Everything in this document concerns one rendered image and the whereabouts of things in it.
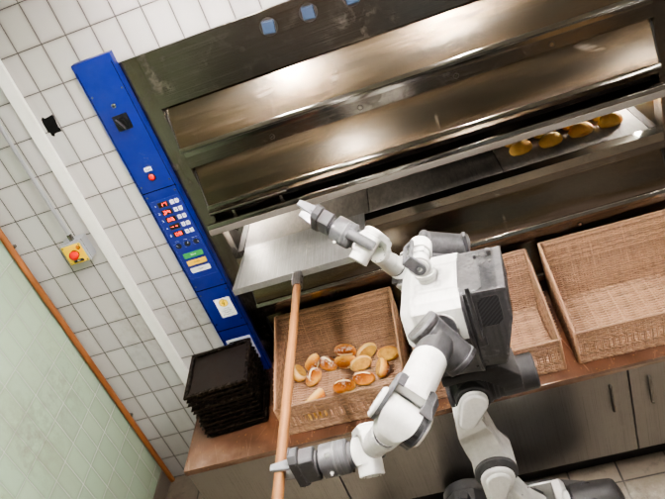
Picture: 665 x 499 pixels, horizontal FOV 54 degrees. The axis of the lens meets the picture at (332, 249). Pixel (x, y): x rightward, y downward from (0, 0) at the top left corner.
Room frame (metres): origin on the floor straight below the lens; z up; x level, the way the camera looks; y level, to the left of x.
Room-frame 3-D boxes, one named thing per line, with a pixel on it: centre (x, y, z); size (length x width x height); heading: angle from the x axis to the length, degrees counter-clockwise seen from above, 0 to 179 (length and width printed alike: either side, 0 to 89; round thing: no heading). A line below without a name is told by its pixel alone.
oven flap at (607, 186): (2.34, -0.48, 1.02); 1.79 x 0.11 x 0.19; 79
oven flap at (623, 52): (2.34, -0.48, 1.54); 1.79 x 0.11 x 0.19; 79
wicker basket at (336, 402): (2.19, 0.14, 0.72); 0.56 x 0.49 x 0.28; 77
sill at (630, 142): (2.36, -0.48, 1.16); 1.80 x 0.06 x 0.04; 79
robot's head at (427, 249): (1.51, -0.22, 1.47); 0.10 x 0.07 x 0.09; 161
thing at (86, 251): (2.59, 1.00, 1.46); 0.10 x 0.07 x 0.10; 79
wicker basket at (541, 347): (2.07, -0.44, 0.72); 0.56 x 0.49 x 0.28; 78
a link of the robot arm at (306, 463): (1.22, 0.25, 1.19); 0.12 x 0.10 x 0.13; 78
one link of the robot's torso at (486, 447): (1.50, -0.24, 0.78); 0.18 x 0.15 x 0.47; 169
